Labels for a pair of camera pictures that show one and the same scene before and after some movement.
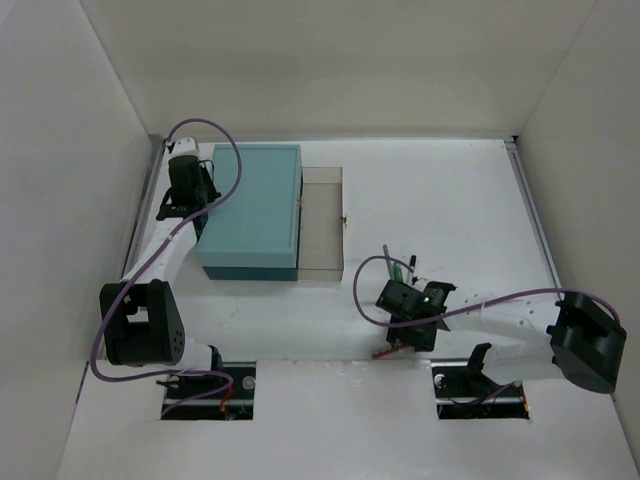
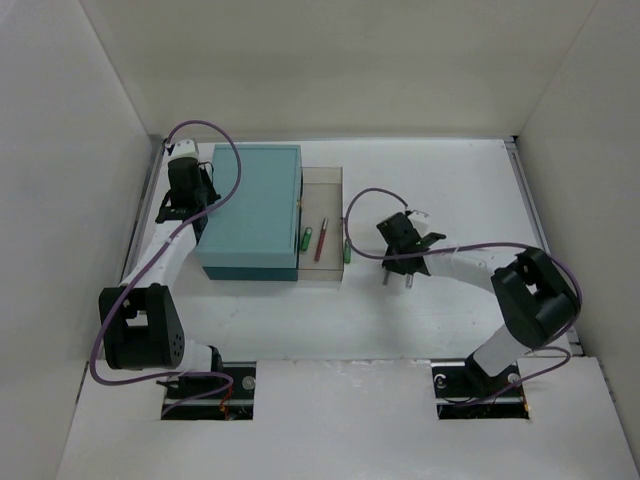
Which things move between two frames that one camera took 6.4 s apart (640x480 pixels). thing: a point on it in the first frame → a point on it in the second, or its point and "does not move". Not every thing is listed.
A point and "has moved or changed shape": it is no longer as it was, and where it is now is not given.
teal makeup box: [257, 235] does not move
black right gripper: [423, 343] → [390, 265]
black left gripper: [181, 209] does not move
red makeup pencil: [387, 352] → [321, 240]
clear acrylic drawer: [321, 242] does not move
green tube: [398, 273] has moved or changed shape
